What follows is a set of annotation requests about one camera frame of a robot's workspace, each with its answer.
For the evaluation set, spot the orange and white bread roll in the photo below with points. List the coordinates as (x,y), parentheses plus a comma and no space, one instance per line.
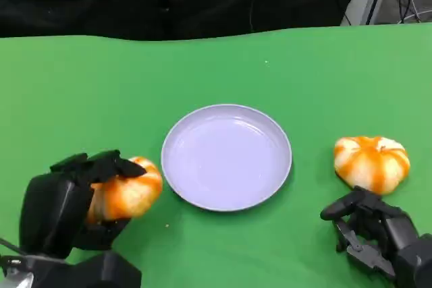
(130,193)
(371,166)

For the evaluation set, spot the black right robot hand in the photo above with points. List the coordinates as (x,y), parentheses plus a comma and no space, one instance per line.
(395,227)

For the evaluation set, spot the green table cloth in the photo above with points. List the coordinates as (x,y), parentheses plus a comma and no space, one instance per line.
(216,72)

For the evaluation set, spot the lilac plate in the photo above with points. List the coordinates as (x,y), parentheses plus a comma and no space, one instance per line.
(226,160)

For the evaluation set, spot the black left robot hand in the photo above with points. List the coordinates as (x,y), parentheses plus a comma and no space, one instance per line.
(47,214)

